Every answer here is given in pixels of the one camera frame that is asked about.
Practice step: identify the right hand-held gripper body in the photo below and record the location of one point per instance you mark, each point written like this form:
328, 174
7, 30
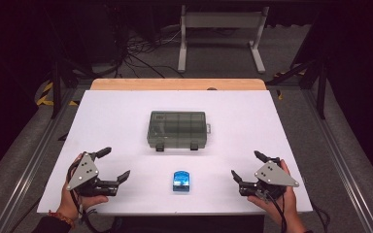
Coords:
271, 176

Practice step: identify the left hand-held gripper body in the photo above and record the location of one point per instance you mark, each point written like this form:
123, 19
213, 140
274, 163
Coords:
83, 171

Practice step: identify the small blue packet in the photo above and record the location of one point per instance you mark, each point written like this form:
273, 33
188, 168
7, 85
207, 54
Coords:
181, 181

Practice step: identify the clear grey compartment box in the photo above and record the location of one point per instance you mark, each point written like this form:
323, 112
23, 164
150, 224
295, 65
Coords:
176, 129

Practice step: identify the person's right hand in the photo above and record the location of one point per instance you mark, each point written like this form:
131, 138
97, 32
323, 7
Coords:
281, 207

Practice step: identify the person's left hand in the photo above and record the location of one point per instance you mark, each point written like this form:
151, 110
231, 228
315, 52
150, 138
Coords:
74, 204

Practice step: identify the white board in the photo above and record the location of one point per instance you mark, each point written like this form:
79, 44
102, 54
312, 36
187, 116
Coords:
129, 123

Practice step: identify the black metal stand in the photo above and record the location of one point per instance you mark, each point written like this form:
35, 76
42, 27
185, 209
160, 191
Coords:
320, 87
56, 90

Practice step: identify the yellow black hazard tape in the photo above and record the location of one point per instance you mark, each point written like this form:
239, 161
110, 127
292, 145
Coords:
43, 97

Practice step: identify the white metal stand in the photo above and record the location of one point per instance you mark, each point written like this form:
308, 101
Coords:
220, 20

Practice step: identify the aluminium rail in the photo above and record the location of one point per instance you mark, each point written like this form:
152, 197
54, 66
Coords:
29, 168
343, 168

